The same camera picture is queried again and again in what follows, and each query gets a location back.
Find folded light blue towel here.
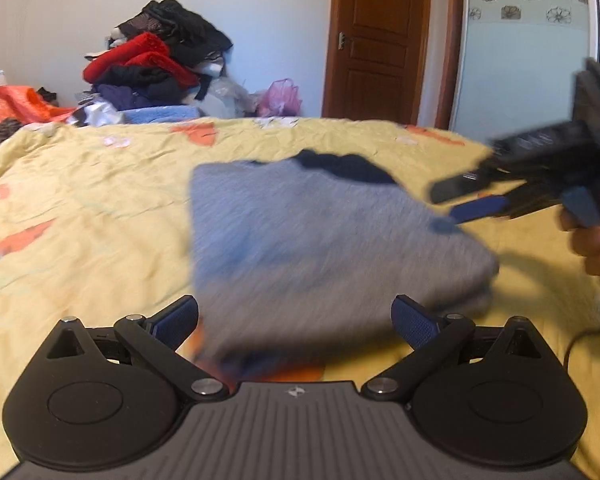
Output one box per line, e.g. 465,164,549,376
122,105,204,125

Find black cable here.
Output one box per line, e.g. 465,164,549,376
563,307,600,368

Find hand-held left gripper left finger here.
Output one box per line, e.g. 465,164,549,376
45,294,231,402

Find wardrobe with flower print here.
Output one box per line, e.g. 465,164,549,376
450,0,600,153

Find black clothing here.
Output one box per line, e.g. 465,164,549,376
117,0,234,70

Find yellow carrot print blanket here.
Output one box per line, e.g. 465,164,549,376
0,116,600,473

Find white crumpled cloth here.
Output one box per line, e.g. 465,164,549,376
67,100,127,128

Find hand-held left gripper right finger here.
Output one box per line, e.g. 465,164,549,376
361,295,548,402

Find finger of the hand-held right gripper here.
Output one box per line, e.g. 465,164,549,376
448,194,518,226
429,166,520,206

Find pink plastic bag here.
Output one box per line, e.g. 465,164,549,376
256,78,302,119

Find clear plastic bag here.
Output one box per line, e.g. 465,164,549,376
199,76,257,119

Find navy and grey knit sweater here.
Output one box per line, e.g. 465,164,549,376
189,149,501,368

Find person's right hand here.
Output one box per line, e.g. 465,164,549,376
559,207,600,293

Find orange cloth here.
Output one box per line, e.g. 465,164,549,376
0,85,77,129

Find red fuzzy garment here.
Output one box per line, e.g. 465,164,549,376
83,32,201,89

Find dark navy garment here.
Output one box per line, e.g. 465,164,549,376
92,66,187,111

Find brown wooden door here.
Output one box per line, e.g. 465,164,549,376
322,0,464,130

